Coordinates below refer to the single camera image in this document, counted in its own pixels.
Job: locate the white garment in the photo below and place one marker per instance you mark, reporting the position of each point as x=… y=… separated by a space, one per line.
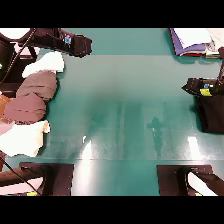
x=45 y=65
x=193 y=36
x=21 y=138

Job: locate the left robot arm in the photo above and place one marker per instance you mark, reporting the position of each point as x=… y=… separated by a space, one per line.
x=46 y=38

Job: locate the orange garment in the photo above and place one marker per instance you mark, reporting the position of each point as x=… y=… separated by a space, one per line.
x=3 y=105

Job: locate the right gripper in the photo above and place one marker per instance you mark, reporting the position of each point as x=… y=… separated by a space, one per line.
x=192 y=87

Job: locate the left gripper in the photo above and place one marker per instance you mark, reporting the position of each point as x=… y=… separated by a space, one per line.
x=81 y=45

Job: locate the brown garment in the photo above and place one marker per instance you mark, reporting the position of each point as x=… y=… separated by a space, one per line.
x=38 y=85

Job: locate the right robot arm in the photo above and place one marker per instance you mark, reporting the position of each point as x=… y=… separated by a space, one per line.
x=173 y=180

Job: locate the maroon garment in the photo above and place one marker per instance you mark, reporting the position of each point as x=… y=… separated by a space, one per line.
x=25 y=108

